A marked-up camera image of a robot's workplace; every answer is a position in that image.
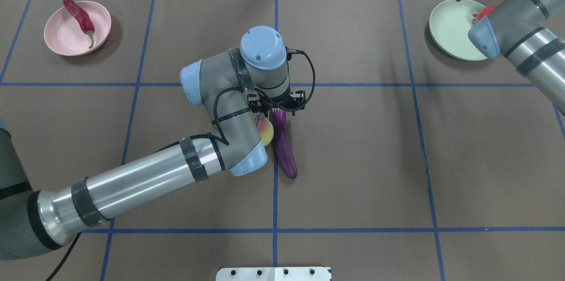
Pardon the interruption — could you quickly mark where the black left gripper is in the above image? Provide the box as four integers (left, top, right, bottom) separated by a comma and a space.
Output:
247, 90, 307, 116

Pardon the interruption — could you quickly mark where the red yellow pomegranate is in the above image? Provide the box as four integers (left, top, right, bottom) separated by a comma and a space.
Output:
472, 5, 497, 24

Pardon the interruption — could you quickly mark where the yellow pink peach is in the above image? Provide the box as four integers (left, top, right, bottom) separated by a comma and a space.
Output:
254, 115, 274, 146

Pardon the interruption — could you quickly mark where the purple eggplant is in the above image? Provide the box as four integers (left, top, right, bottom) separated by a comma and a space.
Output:
272, 109, 298, 180

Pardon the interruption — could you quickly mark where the red chili pepper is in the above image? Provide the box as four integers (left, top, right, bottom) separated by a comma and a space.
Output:
63, 0, 95, 49

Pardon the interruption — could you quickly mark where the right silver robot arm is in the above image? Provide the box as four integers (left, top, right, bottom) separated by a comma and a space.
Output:
457, 0, 565, 112

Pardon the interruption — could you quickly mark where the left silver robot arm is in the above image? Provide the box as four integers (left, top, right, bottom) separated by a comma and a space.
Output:
0, 26, 310, 260

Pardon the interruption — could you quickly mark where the light green plate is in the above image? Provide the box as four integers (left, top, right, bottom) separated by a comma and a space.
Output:
429, 0, 487, 61

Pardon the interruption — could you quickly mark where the pink plate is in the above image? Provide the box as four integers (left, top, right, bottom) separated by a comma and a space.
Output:
44, 1, 112, 56

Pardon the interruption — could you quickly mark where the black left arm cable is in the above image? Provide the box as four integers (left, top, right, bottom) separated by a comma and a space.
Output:
44, 48, 316, 281

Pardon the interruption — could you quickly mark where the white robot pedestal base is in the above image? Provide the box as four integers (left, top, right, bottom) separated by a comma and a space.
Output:
215, 266, 332, 281

